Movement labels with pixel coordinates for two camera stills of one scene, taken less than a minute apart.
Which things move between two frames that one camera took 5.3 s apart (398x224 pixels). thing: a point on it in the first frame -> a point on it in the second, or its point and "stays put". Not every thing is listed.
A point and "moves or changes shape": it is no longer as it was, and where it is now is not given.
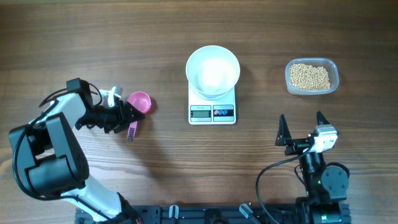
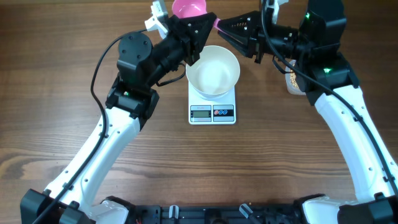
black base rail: [323, 213] stays put
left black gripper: [124, 117] -> [193, 43]
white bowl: [212, 71] stays put
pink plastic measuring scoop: [142, 101] moves or changes shape
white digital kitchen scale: [204, 111] stays put
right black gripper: [284, 138] -> [251, 38]
